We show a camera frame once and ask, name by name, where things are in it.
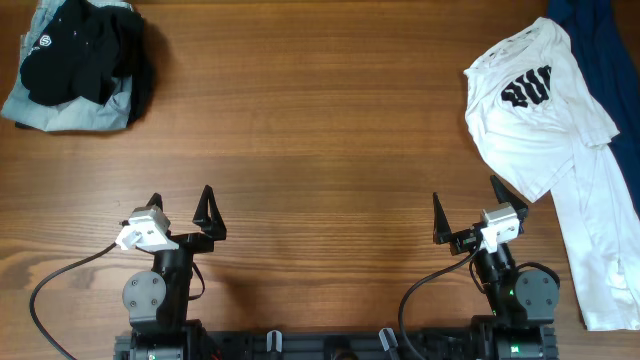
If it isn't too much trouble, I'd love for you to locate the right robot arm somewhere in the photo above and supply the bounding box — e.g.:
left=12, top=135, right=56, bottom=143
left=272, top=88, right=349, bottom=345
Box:
left=420, top=175, right=560, bottom=360

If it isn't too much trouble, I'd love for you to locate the light blue folded garment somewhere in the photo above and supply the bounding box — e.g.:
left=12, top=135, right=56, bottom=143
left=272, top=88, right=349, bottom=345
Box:
left=1, top=0, right=133, bottom=132

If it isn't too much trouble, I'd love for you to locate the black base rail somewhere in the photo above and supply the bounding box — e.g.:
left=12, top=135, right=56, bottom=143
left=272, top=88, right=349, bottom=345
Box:
left=113, top=327, right=559, bottom=360

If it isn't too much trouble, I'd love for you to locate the black garment with logo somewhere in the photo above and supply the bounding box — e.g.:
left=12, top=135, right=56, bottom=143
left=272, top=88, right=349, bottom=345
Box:
left=19, top=0, right=155, bottom=127

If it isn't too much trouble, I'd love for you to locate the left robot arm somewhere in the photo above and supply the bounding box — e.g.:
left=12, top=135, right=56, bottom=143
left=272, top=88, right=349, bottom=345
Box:
left=114, top=185, right=227, bottom=360

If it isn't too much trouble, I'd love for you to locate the white Puma t-shirt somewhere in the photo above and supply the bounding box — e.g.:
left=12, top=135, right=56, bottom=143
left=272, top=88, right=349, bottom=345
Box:
left=464, top=17, right=639, bottom=331

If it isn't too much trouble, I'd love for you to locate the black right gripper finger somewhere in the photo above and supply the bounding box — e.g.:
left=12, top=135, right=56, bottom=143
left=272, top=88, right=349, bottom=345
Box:
left=432, top=192, right=452, bottom=245
left=490, top=175, right=529, bottom=218

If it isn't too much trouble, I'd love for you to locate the navy blue garment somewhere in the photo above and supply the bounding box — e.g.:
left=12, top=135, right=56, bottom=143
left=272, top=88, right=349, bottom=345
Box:
left=546, top=0, right=639, bottom=208

